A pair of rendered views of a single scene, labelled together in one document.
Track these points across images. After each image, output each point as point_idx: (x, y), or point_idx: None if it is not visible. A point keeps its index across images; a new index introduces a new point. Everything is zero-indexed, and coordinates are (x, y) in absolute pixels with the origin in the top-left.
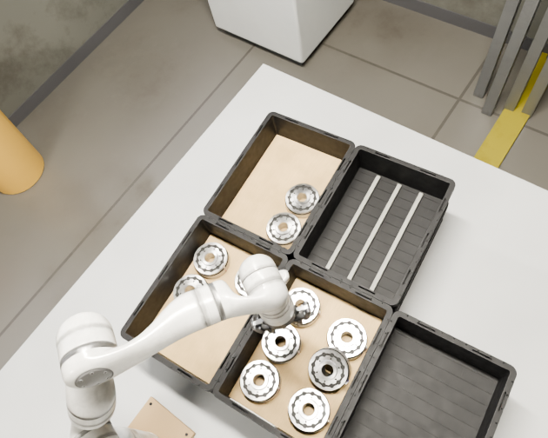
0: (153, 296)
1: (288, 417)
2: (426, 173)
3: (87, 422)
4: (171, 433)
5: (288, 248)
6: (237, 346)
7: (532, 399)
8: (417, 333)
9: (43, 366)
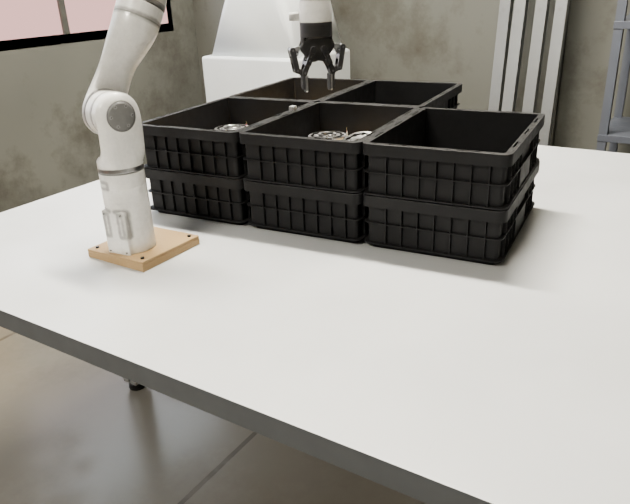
0: (173, 122)
1: None
2: (435, 82)
3: (137, 3)
4: (170, 237)
5: None
6: (265, 121)
7: (578, 210)
8: (447, 135)
9: (7, 225)
